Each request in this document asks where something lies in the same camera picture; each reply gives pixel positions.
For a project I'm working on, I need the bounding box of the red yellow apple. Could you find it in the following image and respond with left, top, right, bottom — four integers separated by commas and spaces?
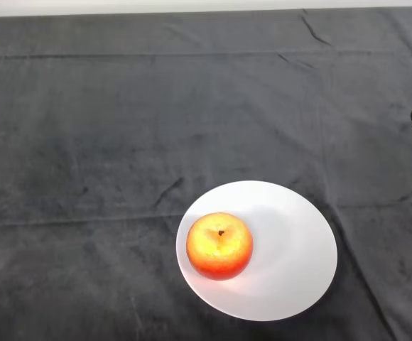
185, 212, 254, 281

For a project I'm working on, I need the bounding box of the white round plate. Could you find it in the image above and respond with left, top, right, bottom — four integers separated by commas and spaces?
175, 180, 339, 323

